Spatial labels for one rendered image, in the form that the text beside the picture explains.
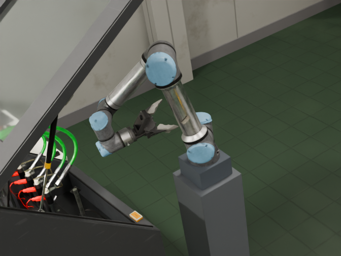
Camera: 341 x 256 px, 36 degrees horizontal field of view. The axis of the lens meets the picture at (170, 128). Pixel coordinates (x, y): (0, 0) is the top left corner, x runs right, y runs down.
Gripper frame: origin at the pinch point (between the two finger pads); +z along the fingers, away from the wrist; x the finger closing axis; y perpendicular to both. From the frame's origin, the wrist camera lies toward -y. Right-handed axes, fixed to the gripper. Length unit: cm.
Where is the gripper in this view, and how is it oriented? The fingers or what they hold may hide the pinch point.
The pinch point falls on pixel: (170, 112)
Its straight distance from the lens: 229.2
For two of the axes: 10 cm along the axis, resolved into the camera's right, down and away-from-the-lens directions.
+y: 0.7, 4.0, 9.1
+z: 8.8, -4.6, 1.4
